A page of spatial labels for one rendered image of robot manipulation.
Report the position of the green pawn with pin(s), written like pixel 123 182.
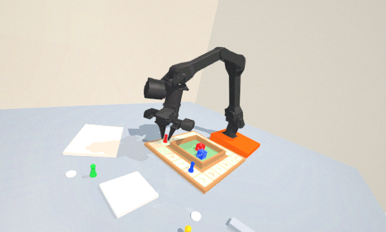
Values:
pixel 93 173

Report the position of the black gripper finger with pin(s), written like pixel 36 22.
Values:
pixel 162 129
pixel 171 132

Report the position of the white flat rectangular board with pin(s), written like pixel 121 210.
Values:
pixel 95 140

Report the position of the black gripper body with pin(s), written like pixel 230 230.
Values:
pixel 186 124

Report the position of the red die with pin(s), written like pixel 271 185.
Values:
pixel 200 146

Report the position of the blue pawn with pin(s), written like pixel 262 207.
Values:
pixel 190 170

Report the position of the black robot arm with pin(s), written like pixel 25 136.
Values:
pixel 171 87

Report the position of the blue die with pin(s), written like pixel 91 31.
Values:
pixel 201 154

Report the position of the white flat square slab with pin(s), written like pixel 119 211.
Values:
pixel 127 193

